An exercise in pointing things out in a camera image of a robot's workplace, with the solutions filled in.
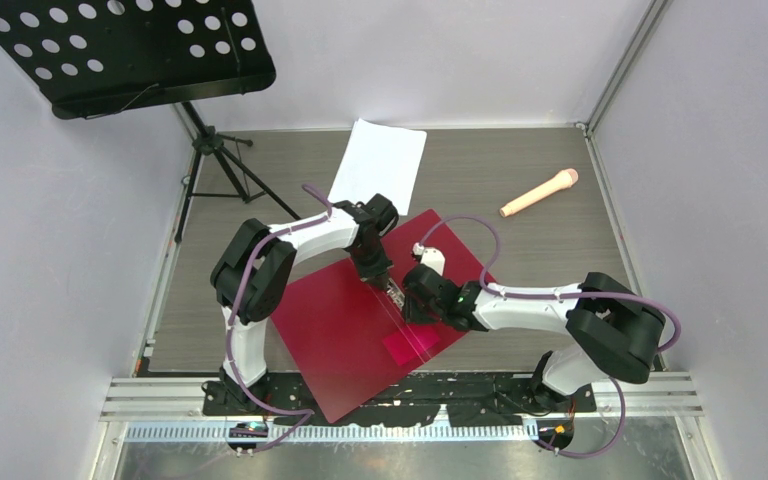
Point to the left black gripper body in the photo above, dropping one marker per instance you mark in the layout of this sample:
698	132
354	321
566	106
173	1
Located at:
370	264

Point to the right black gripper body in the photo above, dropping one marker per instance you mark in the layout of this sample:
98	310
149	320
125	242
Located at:
418	312

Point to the metal folder clip mechanism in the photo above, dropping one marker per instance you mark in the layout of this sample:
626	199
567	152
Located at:
395	294

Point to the red plastic folder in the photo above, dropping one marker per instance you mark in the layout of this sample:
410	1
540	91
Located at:
349	340

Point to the white paper sheets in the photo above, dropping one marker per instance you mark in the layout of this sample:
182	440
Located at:
382	160

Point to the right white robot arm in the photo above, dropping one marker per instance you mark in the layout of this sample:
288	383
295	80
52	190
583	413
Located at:
614	334

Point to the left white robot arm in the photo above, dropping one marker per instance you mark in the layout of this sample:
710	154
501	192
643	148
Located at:
252	274

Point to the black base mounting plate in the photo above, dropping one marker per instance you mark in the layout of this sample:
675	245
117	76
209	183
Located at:
468	398

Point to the beige toy microphone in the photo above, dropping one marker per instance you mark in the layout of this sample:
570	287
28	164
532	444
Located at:
563	180

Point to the black perforated music stand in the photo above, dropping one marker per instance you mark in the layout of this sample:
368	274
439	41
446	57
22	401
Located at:
89	141

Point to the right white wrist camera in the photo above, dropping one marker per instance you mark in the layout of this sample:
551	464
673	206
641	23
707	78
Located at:
431	257

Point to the aluminium rail frame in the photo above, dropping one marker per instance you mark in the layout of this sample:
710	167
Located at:
193	409

